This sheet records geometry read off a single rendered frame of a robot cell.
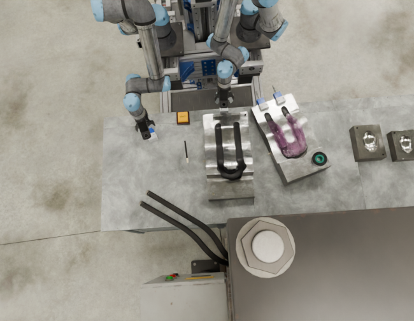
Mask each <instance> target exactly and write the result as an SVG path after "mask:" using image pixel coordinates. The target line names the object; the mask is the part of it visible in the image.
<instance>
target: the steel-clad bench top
mask: <svg viewBox="0 0 414 321"><path fill-rule="evenodd" d="M296 104H297V106H298V108H299V109H300V111H301V112H302V113H303V115H304V116H305V117H306V118H307V119H308V122H309V123H310V126H311V129H312V131H313V134H314V137H315V139H316V141H317V143H318V145H319V147H321V146H322V148H323V149H324V152H325V154H326V156H327V158H328V159H329V162H330V163H331V167H329V168H328V169H326V170H325V171H322V172H320V173H317V174H315V175H312V176H309V177H307V178H304V179H302V180H299V181H297V182H294V183H291V184H289V185H286V186H284V185H283V182H282V180H281V178H280V175H279V174H278V172H277V170H276V167H275V165H274V162H273V160H272V158H271V156H270V155H268V153H269V152H268V149H267V147H266V145H265V142H264V140H263V138H262V136H261V134H260V132H259V129H258V127H257V125H256V123H255V120H254V119H253V116H252V114H251V112H250V111H251V108H253V107H254V106H247V107H238V108H228V113H239V112H241V111H247V115H248V128H249V135H250V146H251V151H252V158H253V169H254V172H253V183H254V190H255V197H254V198H253V199H234V200H224V201H209V200H208V184H207V177H206V163H205V162H203V160H206V159H205V144H204V125H203V115H207V114H213V115H219V114H220V109H213V110H197V111H189V113H190V124H188V125H177V123H176V112H171V113H155V114H148V119H149V120H150V118H152V120H153V121H154V122H155V126H156V128H155V129H154V131H155V133H156V135H157V138H158V140H157V141H154V142H149V140H148V139H146V140H144V139H143V138H142V135H141V133H139V132H137V131H136V129H135V125H136V122H135V119H133V118H132V116H131V115H129V116H121V117H104V127H103V128H104V129H103V176H102V202H101V231H119V230H129V229H149V228H159V227H176V226H174V225H173V224H170V223H169V222H167V221H165V220H164V219H162V218H160V217H158V216H157V215H155V214H153V213H152V212H150V211H148V210H146V209H144V208H143V207H141V206H140V205H139V202H140V201H143V202H145V203H147V204H149V205H150V206H152V207H154V208H155V209H157V210H159V211H161V212H163V213H164V214H166V215H168V216H169V217H171V218H173V219H175V220H177V221H178V222H180V223H182V224H183V225H185V226H188V225H195V224H193V223H192V222H190V221H189V220H187V219H186V218H183V217H182V216H180V215H179V214H177V213H175V212H174V211H172V210H170V209H169V208H167V207H165V206H164V205H163V204H161V203H159V202H157V201H156V200H154V199H152V198H151V197H149V196H148V195H146V194H145V192H146V191H147V190H149V191H151V192H153V193H154V194H156V195H158V196H159V197H161V198H163V199H165V200H166V201H168V202H169V203H171V204H173V205H175V206H176V207H178V208H179V209H181V210H183V211H184V212H186V213H188V214H189V215H191V216H193V217H194V218H196V219H198V220H200V221H201V222H202V223H204V224H206V225H208V224H226V223H227V219H228V218H239V217H258V216H269V215H288V214H298V213H317V212H327V211H346V210H365V209H375V208H395V207H405V206H414V160H411V161H401V162H392V158H391V154H390V149H389V144H388V140H387V134H388V133H389V132H390V131H400V130H410V129H414V94H406V95H397V96H381V97H365V98H356V99H339V100H330V101H314V102H305V103H296ZM199 119H200V121H199ZM369 124H380V128H381V131H382V137H383V142H384V145H385V151H386V154H387V157H386V158H384V159H382V160H374V161H365V162H355V159H354V156H353V149H352V142H351V139H350V132H349V129H351V128H352V127H353V126H354V125H369ZM184 141H186V146H187V155H188V160H189V162H188V163H187V159H186V153H185V143H184ZM254 210H255V211H254Z"/></svg>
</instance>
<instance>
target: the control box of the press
mask: <svg viewBox="0 0 414 321"><path fill-rule="evenodd" d="M191 271H192V274H185V275H179V274H178V273H173V274H172V275H162V276H160V277H158V278H156V279H153V280H151V281H149V282H146V283H144V284H142V285H141V288H140V321H229V315H228V305H227V288H226V281H227V278H226V277H225V276H226V275H227V273H224V272H220V264H219V263H217V262H215V261H214V260H213V259H209V260H193V261H192V262H191Z"/></svg>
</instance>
